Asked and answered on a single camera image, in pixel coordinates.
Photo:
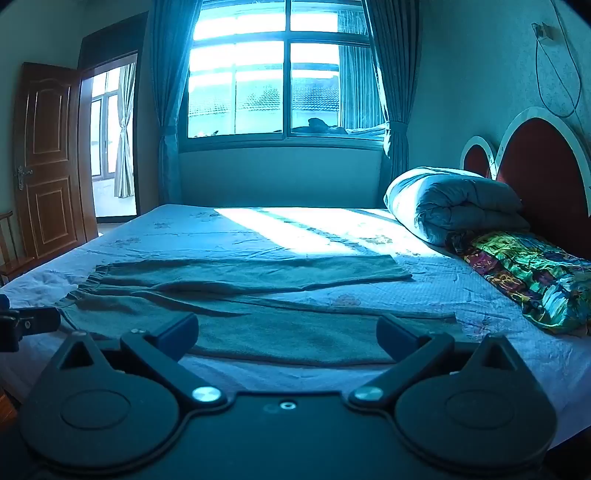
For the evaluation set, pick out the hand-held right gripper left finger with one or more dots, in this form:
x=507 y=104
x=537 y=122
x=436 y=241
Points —
x=185 y=333

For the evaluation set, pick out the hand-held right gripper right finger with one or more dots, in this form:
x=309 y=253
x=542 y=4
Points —
x=392 y=337

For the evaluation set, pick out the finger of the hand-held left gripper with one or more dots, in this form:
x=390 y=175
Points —
x=32 y=321

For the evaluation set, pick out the wooden chair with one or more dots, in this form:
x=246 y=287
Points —
x=14 y=266

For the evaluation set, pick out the bed with pale floral sheet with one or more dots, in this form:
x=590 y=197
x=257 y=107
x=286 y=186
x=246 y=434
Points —
x=300 y=230

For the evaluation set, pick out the folded grey quilt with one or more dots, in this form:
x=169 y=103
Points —
x=452 y=198

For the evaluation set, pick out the colourful patterned pillow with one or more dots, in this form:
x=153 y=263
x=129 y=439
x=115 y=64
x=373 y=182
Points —
x=531 y=272

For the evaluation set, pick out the brown wooden door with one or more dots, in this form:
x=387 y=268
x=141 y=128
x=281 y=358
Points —
x=46 y=152

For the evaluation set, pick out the pale curtain in next room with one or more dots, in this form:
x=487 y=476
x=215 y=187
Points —
x=123 y=152

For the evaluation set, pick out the window in next room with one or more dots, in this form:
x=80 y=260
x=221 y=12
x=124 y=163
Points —
x=99 y=138

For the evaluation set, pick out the dark cloth on window sill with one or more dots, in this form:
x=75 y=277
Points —
x=318 y=125

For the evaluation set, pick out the red round headboard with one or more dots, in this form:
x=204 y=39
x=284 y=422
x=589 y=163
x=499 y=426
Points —
x=545 y=170

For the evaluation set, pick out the grey curtain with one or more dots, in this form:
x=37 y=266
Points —
x=166 y=92
x=397 y=69

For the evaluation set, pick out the large window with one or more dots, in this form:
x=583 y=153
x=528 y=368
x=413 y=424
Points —
x=258 y=92

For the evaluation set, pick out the dark door frame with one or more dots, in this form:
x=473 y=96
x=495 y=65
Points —
x=111 y=41

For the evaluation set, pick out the wall socket with plug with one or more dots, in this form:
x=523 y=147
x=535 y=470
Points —
x=547 y=31

